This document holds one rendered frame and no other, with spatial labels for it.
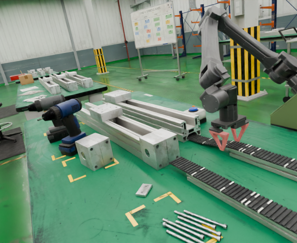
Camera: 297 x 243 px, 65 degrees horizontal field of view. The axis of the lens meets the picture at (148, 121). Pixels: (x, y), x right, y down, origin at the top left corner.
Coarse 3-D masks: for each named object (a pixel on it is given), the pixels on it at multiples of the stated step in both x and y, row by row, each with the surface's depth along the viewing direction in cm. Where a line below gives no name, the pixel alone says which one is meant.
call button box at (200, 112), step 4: (200, 108) 110; (188, 112) 108; (192, 112) 107; (196, 112) 106; (200, 112) 107; (204, 112) 108; (200, 116) 107; (204, 116) 108; (200, 120) 108; (204, 120) 109
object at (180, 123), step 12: (132, 108) 121; (144, 108) 126; (156, 108) 116; (168, 108) 110; (144, 120) 117; (156, 120) 105; (168, 120) 97; (180, 120) 93; (192, 120) 95; (180, 132) 92; (192, 132) 95
